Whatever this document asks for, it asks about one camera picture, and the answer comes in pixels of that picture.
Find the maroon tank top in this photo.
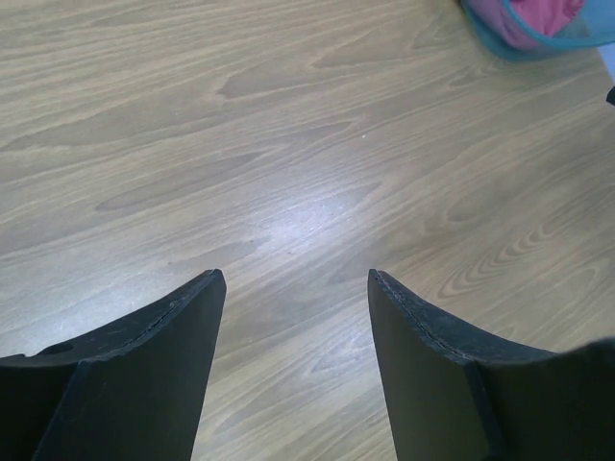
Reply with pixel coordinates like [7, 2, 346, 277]
[466, 0, 584, 51]

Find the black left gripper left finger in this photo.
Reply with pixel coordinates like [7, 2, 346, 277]
[1, 270, 227, 460]

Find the teal plastic bin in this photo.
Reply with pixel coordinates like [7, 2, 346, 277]
[461, 0, 614, 61]

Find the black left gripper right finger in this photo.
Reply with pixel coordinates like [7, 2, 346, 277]
[368, 270, 614, 460]

